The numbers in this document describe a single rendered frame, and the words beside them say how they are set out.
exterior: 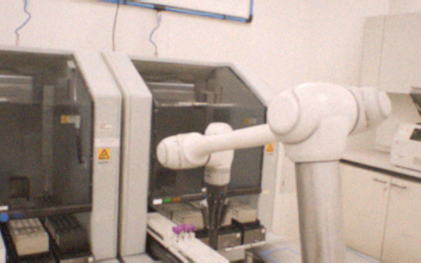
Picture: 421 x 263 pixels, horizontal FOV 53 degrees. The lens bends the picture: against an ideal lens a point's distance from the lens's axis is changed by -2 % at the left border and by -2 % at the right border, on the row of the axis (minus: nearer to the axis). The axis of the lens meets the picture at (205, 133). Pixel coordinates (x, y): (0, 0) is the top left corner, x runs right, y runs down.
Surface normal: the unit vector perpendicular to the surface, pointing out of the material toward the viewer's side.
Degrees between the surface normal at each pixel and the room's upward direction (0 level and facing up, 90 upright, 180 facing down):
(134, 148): 90
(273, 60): 90
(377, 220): 90
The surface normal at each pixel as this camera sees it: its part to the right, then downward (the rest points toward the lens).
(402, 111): -0.85, 0.01
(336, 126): 0.57, 0.02
